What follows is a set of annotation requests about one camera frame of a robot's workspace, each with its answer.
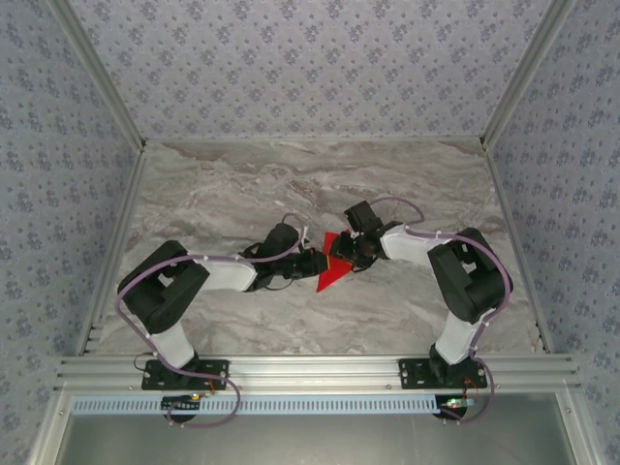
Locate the grey metal sheet panel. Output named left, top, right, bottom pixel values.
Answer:
left=62, top=415, right=577, bottom=465

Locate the thin aluminium table edge strip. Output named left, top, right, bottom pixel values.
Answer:
left=144, top=137, right=485, bottom=145

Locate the aluminium mounting beam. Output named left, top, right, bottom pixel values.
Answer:
left=52, top=355, right=582, bottom=392

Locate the small black controller board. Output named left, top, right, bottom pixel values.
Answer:
left=438, top=395, right=479, bottom=419
left=162, top=394, right=203, bottom=413

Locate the thin black left gripper cable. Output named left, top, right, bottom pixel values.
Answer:
left=241, top=241, right=296, bottom=295

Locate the slotted grey cable duct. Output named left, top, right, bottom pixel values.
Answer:
left=71, top=394, right=450, bottom=417

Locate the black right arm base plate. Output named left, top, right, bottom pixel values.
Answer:
left=397, top=357, right=487, bottom=391

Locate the aluminium side rail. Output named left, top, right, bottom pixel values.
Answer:
left=75, top=144, right=149, bottom=357
left=481, top=139, right=556, bottom=354

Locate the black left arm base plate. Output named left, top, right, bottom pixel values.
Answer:
left=140, top=357, right=231, bottom=391

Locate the aluminium corner post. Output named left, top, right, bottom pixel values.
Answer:
left=479, top=0, right=580, bottom=146
left=47, top=0, right=149, bottom=154

